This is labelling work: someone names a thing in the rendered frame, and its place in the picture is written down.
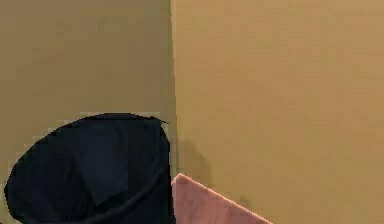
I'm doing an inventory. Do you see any black trash can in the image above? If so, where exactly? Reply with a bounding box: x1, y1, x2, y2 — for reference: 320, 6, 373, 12
3, 112, 177, 224

